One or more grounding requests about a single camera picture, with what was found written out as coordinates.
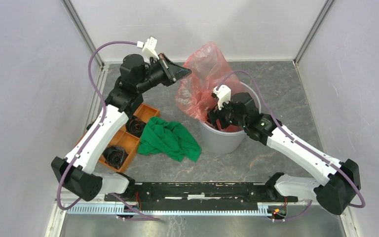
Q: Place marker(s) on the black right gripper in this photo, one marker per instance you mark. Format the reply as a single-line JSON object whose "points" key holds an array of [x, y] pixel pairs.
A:
{"points": [[214, 113]]}

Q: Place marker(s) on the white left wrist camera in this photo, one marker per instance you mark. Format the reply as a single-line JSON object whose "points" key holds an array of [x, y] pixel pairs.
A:
{"points": [[148, 47]]}

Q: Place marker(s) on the red plastic trash bag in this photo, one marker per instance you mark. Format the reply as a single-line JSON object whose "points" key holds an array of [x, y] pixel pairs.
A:
{"points": [[208, 69]]}

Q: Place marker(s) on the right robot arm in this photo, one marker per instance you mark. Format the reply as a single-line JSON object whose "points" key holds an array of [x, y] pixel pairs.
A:
{"points": [[333, 183]]}

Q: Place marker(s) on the slotted cable duct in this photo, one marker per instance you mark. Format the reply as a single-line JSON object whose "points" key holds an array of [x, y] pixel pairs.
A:
{"points": [[121, 209]]}

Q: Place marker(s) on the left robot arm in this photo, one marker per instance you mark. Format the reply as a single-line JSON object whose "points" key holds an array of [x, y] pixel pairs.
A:
{"points": [[75, 170]]}

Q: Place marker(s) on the grey plastic trash bin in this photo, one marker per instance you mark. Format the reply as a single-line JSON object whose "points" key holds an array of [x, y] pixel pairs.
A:
{"points": [[225, 141]]}

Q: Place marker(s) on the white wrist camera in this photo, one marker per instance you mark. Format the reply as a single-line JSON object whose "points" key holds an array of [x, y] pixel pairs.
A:
{"points": [[222, 94], [148, 47]]}

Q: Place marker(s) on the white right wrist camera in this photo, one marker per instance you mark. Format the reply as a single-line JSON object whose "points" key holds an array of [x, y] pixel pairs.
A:
{"points": [[222, 94]]}

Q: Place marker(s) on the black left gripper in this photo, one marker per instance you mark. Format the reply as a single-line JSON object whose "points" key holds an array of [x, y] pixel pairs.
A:
{"points": [[172, 72]]}

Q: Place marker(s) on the green cloth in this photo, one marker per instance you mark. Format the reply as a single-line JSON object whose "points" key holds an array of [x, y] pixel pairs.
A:
{"points": [[170, 138]]}

